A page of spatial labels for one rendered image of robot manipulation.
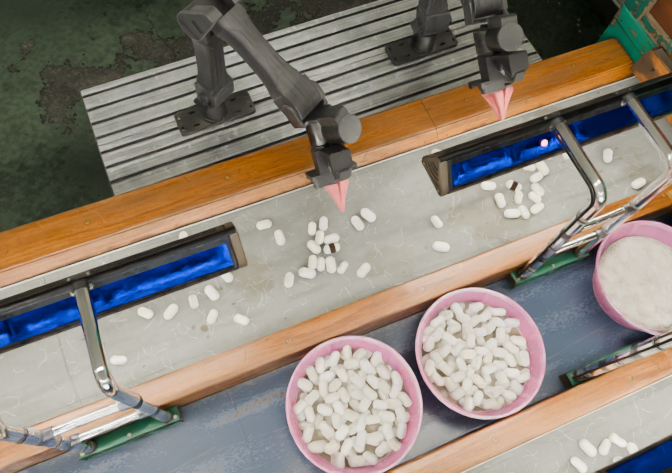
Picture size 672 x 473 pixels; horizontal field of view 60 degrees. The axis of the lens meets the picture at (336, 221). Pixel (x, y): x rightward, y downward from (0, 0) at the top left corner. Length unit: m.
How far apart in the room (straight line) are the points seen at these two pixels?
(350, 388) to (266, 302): 0.25
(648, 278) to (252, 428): 0.93
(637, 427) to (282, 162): 0.93
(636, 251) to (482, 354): 0.45
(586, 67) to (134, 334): 1.27
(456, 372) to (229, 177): 0.65
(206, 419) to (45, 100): 1.64
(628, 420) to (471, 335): 0.35
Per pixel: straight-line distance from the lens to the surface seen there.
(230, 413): 1.29
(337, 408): 1.22
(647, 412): 1.40
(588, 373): 1.32
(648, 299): 1.48
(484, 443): 1.24
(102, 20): 2.78
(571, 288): 1.48
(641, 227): 1.52
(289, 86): 1.17
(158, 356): 1.27
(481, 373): 1.29
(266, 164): 1.37
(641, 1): 1.73
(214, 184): 1.35
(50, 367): 1.33
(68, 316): 0.98
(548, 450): 1.30
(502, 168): 1.08
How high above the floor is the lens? 1.95
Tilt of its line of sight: 66 degrees down
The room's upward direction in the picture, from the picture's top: 7 degrees clockwise
